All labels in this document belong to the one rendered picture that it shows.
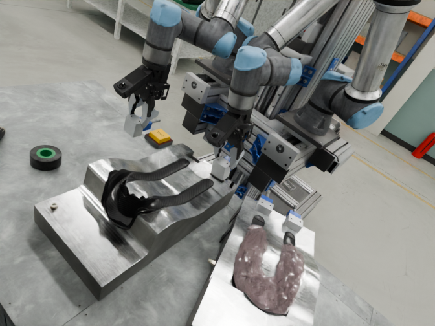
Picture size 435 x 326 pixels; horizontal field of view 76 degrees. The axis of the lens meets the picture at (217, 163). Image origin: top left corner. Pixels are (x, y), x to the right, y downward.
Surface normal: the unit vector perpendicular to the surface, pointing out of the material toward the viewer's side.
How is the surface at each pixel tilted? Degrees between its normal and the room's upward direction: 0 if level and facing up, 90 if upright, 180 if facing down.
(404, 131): 90
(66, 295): 0
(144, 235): 84
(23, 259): 0
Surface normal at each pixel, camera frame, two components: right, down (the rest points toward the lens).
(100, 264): 0.35, -0.76
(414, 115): -0.58, 0.29
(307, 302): 0.25, -0.61
